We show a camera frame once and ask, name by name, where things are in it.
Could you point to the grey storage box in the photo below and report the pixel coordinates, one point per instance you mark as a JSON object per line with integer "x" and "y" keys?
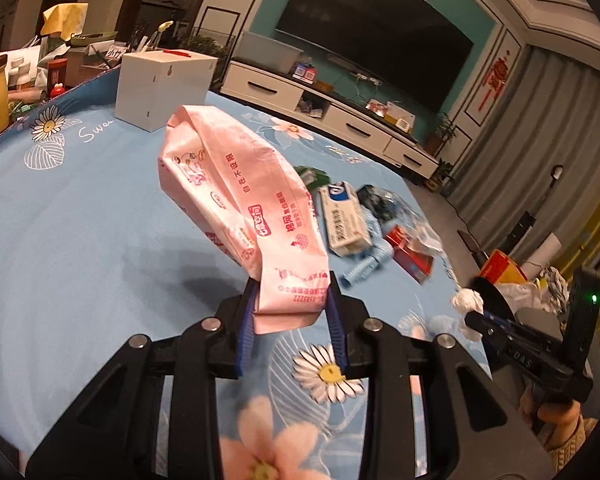
{"x": 270, "y": 52}

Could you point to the blue corrugated tubes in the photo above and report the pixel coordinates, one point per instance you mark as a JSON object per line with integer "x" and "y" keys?
{"x": 367, "y": 265}

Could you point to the pink flat package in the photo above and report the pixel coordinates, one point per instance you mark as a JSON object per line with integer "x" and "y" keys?
{"x": 378, "y": 107}

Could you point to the black television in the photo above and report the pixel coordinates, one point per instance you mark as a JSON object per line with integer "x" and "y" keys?
{"x": 380, "y": 35}

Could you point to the red hanging decoration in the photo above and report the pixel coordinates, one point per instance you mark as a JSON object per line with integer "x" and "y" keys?
{"x": 497, "y": 77}

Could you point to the white plastic bag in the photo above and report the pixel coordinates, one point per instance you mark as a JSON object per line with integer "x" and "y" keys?
{"x": 522, "y": 295}

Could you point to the white blue toothpaste box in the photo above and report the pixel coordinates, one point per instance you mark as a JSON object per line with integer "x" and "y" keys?
{"x": 345, "y": 220}

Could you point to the red can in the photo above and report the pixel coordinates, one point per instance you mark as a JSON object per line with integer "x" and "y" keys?
{"x": 57, "y": 75}

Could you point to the upright vacuum cleaner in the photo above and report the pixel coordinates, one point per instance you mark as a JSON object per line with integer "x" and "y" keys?
{"x": 525, "y": 225}

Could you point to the leafy plants in planter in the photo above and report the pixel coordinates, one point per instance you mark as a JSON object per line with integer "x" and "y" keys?
{"x": 205, "y": 47}

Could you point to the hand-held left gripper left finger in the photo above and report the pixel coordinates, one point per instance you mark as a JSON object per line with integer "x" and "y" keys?
{"x": 245, "y": 330}

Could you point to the white paper roll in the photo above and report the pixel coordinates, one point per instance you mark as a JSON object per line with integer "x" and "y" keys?
{"x": 542, "y": 255}

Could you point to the grey curtain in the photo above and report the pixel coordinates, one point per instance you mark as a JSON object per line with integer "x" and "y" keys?
{"x": 530, "y": 135}

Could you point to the black bucket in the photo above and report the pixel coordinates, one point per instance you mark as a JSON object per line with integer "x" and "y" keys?
{"x": 495, "y": 295}

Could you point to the small potted plant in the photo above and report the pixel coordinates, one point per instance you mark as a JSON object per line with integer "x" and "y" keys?
{"x": 442, "y": 175}

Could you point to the pink tissue packet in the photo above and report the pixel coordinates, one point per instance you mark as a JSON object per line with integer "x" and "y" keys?
{"x": 230, "y": 185}

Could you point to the black printed plastic wrapper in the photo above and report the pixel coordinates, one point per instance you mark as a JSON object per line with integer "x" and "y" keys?
{"x": 375, "y": 202}

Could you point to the white desk calendar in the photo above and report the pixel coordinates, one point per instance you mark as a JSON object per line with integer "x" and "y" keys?
{"x": 400, "y": 117}

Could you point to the white television cabinet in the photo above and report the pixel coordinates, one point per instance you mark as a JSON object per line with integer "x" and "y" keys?
{"x": 265, "y": 87}

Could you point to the tall potted plant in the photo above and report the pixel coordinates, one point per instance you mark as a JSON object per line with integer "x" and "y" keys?
{"x": 445, "y": 132}

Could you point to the red and yellow carton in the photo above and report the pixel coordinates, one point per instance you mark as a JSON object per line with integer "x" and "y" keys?
{"x": 502, "y": 267}

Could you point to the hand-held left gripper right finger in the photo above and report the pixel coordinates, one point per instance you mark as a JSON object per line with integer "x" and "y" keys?
{"x": 337, "y": 330}

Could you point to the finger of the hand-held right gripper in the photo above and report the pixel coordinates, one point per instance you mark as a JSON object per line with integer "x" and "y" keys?
{"x": 485, "y": 332}
{"x": 502, "y": 324}

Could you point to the blue floral tablecloth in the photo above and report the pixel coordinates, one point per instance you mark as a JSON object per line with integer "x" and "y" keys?
{"x": 80, "y": 235}

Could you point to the white tissue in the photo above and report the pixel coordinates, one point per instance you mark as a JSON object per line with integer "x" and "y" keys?
{"x": 467, "y": 301}

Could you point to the green snack wrapper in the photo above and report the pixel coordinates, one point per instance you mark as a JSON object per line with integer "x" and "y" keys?
{"x": 315, "y": 177}

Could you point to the person's right hand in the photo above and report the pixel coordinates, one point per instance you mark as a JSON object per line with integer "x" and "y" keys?
{"x": 555, "y": 415}

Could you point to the crumpled clear plastic bag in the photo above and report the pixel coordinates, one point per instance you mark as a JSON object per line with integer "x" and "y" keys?
{"x": 425, "y": 235}

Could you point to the person's right forearm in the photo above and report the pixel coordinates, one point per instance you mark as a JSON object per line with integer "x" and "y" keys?
{"x": 577, "y": 447}

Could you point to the yellow cloth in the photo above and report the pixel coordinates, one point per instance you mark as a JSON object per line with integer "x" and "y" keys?
{"x": 65, "y": 20}

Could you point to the red box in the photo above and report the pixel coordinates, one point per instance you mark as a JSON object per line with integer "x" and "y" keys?
{"x": 410, "y": 257}

